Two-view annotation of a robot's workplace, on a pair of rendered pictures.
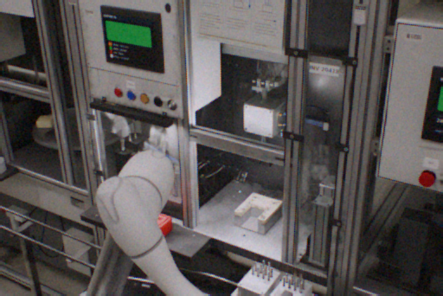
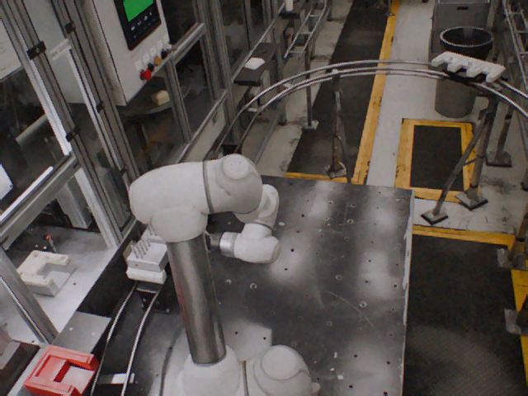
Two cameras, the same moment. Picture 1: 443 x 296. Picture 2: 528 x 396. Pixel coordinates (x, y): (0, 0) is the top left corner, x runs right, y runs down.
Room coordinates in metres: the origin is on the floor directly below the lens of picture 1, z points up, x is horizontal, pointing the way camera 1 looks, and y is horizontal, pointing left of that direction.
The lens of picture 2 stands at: (1.24, 1.15, 2.13)
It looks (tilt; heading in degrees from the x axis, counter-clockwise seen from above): 40 degrees down; 259
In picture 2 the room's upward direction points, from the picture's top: 8 degrees counter-clockwise
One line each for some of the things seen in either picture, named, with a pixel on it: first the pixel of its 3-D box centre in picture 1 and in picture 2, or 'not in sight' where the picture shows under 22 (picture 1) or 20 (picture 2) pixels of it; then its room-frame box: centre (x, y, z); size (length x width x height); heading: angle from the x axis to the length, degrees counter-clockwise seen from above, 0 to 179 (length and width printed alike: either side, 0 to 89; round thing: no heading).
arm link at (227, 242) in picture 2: not in sight; (230, 244); (1.16, -0.06, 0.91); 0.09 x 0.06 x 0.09; 58
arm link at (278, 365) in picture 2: not in sight; (280, 380); (1.14, 0.47, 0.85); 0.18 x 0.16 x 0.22; 171
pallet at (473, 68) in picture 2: not in sight; (466, 70); (-0.42, -0.96, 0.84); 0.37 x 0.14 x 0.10; 116
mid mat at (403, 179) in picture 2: not in sight; (436, 155); (-0.54, -1.27, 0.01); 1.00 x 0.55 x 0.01; 58
